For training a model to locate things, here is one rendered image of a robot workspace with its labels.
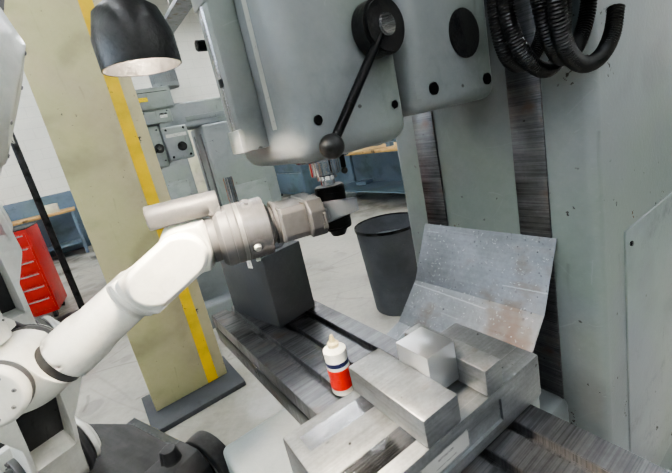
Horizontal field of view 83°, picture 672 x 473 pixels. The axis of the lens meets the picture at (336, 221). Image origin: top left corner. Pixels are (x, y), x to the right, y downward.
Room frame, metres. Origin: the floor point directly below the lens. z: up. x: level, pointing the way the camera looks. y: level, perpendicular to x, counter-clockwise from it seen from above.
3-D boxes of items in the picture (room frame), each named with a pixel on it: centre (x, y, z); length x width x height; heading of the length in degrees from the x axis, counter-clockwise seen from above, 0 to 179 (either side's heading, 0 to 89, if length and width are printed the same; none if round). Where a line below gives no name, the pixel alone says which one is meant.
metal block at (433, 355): (0.46, -0.08, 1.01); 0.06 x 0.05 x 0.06; 31
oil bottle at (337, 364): (0.58, 0.05, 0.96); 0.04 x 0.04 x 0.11
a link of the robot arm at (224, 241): (0.53, 0.20, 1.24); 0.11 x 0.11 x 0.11; 18
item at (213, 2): (0.53, 0.09, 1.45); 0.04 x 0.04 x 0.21; 33
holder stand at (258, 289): (0.96, 0.22, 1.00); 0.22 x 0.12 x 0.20; 43
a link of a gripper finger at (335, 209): (0.56, -0.01, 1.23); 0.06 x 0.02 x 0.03; 108
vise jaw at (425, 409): (0.43, -0.03, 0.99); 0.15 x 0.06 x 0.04; 31
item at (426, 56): (0.69, -0.17, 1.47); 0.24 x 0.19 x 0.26; 33
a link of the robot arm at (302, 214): (0.56, 0.09, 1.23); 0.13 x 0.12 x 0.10; 18
